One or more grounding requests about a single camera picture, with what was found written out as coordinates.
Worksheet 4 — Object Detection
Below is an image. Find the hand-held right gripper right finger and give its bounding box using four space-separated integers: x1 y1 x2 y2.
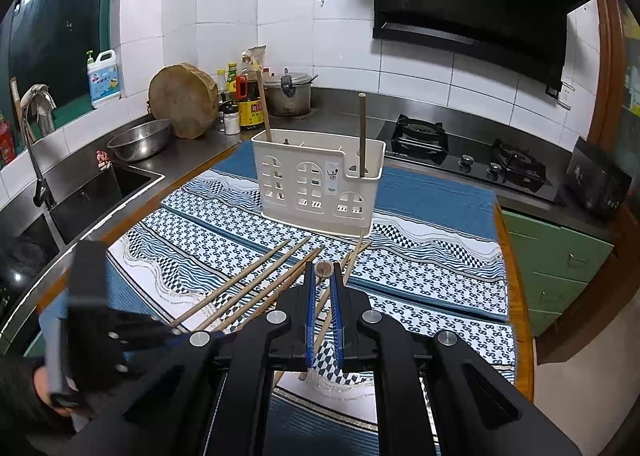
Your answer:
330 262 583 456

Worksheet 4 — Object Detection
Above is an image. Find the white detergent bottle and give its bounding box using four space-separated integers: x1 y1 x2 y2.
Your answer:
85 50 122 109

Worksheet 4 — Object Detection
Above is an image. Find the dark soy sauce bottle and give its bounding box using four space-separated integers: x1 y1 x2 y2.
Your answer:
237 76 266 131

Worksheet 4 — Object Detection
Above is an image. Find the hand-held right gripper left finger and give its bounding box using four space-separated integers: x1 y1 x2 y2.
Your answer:
65 265 318 456

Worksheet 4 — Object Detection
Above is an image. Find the green framed window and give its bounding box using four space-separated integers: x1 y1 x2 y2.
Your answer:
0 0 123 141

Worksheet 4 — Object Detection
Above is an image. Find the round wooden chopping block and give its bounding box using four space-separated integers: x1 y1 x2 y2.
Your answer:
148 62 220 139

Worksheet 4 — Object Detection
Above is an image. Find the green cabinet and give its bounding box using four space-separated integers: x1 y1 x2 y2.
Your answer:
500 210 615 337

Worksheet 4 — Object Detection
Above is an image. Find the white plastic utensil holder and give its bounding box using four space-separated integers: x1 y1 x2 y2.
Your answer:
251 130 386 239

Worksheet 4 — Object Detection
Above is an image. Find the black sink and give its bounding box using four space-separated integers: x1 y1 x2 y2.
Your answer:
0 161 166 337

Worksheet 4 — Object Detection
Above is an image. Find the steel faucet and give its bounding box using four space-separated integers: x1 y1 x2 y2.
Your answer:
22 84 59 210

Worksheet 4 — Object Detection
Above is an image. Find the steel pressure cooker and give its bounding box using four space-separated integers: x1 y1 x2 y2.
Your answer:
263 68 319 117

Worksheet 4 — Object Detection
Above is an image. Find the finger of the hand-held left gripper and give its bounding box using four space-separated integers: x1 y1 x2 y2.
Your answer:
74 336 168 389
106 307 176 343

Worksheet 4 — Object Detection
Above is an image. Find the red bag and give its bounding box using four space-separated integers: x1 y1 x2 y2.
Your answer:
0 118 16 167

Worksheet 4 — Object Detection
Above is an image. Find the wooden glass cabinet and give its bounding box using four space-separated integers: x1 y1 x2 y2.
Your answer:
587 0 640 149

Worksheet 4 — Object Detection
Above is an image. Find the black countertop appliance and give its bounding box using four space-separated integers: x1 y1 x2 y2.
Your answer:
566 137 632 221

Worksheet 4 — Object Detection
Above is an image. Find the patterned blue placemat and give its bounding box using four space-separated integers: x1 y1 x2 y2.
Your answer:
160 140 511 324
39 221 518 456

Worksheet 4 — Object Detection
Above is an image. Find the black gas cooktop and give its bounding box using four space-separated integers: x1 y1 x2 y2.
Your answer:
377 113 563 204

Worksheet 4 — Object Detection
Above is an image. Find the white shaker jar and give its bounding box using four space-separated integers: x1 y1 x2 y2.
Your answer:
223 103 242 136

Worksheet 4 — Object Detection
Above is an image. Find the black range hood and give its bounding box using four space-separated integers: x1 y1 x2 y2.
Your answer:
365 0 596 94

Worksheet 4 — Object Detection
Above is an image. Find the steel colander bowl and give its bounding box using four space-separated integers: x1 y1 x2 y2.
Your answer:
107 119 174 163

